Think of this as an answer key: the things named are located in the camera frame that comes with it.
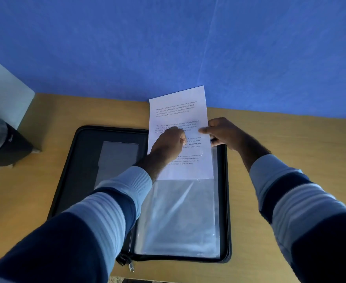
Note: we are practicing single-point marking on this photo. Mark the person's right thumb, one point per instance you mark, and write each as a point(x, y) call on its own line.
point(215, 141)

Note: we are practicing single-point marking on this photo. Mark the black bag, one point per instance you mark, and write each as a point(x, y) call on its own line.
point(5, 144)

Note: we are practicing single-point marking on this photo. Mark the metal zipper pull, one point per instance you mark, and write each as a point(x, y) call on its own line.
point(128, 262)

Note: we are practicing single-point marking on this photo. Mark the person's left hand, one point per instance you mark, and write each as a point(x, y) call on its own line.
point(167, 145)

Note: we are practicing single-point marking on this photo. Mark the white printed paper sheet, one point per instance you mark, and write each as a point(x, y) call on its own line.
point(177, 109)

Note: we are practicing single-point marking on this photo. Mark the clear plastic sleeve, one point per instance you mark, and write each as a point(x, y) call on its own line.
point(178, 218)

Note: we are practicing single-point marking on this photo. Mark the person's right forearm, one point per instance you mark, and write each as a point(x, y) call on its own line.
point(296, 209)

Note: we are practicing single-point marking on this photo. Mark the person's left forearm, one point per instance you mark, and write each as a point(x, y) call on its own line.
point(102, 215)

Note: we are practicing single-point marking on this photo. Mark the person's right hand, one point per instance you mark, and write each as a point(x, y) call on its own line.
point(228, 134)

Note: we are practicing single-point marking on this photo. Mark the black zip document folder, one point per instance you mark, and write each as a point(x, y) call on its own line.
point(81, 162)

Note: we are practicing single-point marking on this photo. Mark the person's left fingers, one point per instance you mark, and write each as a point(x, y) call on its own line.
point(182, 142)

